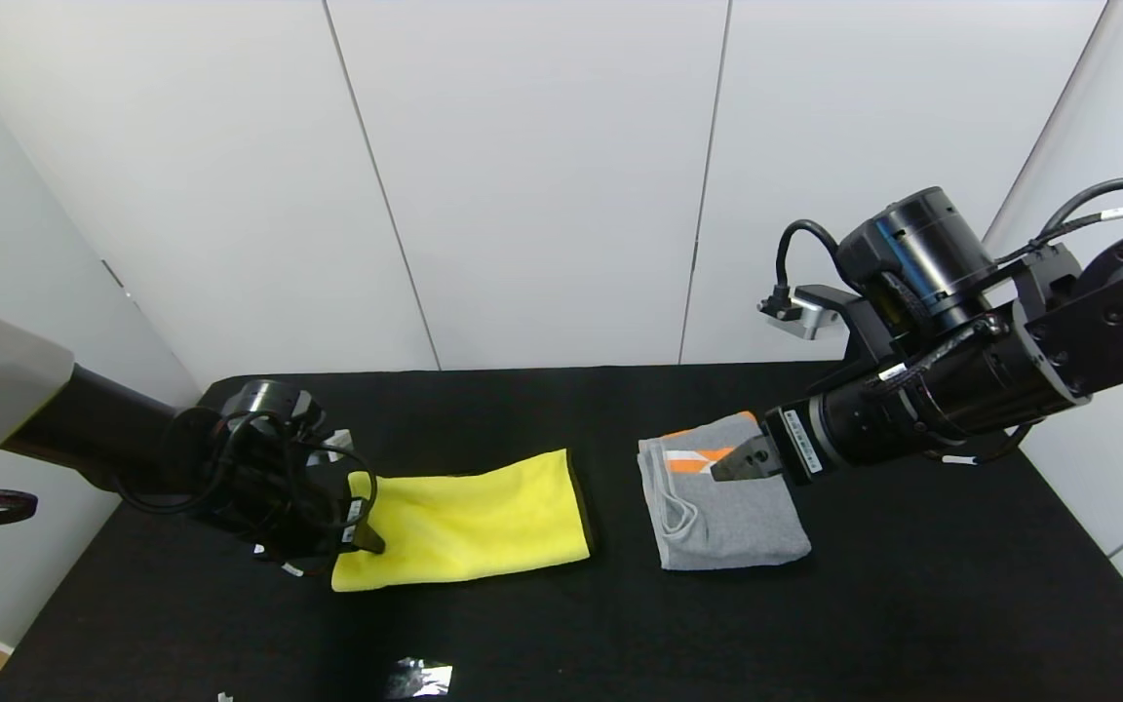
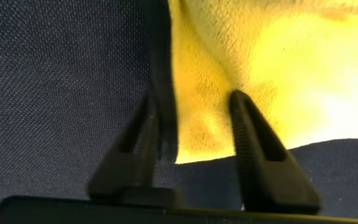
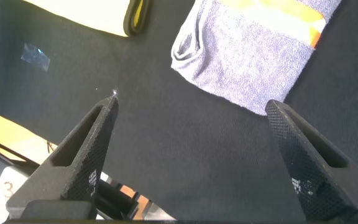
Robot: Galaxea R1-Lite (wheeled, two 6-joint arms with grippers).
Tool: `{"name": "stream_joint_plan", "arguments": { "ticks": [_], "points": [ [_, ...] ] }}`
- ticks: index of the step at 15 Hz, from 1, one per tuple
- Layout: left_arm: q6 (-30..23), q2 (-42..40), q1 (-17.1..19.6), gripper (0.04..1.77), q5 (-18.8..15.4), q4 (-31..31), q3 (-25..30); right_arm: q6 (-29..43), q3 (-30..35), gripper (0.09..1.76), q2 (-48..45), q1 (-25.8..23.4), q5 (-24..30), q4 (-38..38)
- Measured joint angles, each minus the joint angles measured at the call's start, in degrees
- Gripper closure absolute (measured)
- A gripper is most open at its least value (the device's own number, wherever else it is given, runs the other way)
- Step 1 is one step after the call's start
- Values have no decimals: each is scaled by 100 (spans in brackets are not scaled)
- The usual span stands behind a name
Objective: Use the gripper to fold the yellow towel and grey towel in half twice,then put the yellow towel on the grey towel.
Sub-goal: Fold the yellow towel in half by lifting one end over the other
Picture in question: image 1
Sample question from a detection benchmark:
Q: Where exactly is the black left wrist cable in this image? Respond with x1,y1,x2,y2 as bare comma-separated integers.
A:
118,409,382,576

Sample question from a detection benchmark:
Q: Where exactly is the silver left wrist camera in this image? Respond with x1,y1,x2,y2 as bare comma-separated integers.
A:
311,429,355,466

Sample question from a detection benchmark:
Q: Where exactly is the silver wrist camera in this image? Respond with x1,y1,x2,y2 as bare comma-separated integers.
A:
311,429,355,466
758,284,843,341

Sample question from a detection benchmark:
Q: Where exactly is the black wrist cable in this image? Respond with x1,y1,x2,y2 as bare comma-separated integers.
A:
772,176,1123,313
118,409,382,576

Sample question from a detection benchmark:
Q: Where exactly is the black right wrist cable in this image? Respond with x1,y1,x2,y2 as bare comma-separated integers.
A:
772,176,1123,313

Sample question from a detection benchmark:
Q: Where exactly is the shiny silver foil piece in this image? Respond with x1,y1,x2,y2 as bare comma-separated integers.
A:
388,658,453,699

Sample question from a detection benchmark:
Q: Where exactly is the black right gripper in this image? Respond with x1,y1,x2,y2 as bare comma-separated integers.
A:
711,373,916,487

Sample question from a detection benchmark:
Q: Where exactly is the yellow microfibre towel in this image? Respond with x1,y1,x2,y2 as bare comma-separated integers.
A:
330,448,593,593

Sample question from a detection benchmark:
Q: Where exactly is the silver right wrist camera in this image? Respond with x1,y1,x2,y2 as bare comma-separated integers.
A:
758,284,843,341

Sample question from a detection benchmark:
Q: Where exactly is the grey towel with orange marks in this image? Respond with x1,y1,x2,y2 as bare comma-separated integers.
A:
638,411,813,572

